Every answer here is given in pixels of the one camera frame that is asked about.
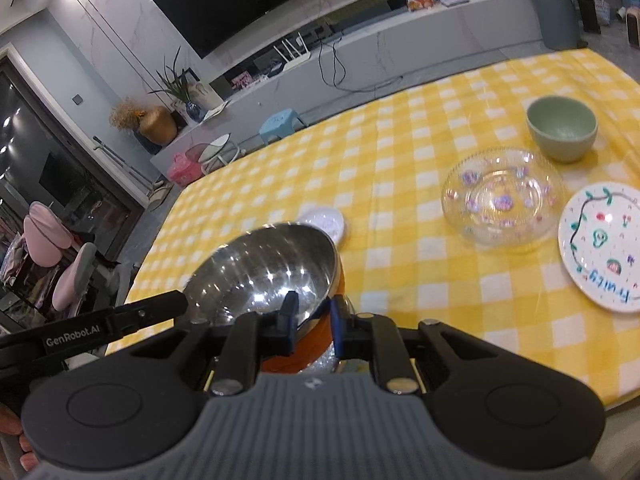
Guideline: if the golden vase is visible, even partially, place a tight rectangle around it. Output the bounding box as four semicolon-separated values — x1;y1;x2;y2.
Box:
139;106;178;145

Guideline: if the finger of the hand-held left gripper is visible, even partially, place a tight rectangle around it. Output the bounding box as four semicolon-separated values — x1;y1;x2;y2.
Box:
102;290;190;335

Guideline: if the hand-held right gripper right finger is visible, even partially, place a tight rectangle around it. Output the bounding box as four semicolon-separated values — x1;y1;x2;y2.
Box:
330;294;483;395

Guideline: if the black cable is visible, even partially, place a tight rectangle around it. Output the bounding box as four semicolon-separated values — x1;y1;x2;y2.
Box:
319;35;403;93

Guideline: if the pink basket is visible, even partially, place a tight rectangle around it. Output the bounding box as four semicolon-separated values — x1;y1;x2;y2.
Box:
166;154;203;186

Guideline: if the white painted plate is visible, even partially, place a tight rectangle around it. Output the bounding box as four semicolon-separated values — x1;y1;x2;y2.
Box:
557;185;640;315

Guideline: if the clear glass flower-print plate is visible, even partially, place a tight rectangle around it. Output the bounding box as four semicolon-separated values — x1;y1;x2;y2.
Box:
441;147;567;253

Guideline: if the grey television cabinet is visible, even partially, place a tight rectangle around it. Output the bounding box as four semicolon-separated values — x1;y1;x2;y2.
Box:
150;0;546;177

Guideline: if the person's left hand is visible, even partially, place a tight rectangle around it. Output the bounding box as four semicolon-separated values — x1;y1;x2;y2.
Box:
0;404;39;472

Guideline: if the white router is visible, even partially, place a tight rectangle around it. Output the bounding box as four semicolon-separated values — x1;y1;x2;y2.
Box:
274;31;312;72

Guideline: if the small white lid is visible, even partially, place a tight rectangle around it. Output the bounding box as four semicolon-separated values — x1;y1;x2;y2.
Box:
295;207;347;247

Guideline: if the dried flower bunch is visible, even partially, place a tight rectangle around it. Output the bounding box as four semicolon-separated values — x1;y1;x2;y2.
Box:
109;99;147;132

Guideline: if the round mirror side table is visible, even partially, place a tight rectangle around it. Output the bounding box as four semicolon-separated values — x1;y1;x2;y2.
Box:
197;132;246;167

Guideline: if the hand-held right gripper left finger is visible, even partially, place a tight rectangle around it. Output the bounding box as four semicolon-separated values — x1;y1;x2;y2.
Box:
131;291;301;395

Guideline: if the yellow checked tablecloth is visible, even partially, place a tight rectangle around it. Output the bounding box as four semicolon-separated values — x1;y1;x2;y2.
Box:
105;50;640;411

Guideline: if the green ceramic bowl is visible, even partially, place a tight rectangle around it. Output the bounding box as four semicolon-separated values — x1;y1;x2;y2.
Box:
526;96;599;163

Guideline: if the light blue plastic stool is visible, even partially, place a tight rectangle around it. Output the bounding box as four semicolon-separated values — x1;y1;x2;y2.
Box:
259;110;307;143

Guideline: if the green plant in blue vase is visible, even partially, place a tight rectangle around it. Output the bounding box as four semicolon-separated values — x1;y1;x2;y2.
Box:
147;47;207;123

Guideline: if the pink office chair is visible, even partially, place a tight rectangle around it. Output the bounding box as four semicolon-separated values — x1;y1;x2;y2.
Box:
22;201;132;312

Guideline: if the stainless steel bowl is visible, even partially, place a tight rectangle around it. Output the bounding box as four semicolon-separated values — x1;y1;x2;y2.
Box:
181;223;346;376

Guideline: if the grey trash bin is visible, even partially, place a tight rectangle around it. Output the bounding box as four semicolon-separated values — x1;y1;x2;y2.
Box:
528;0;581;51

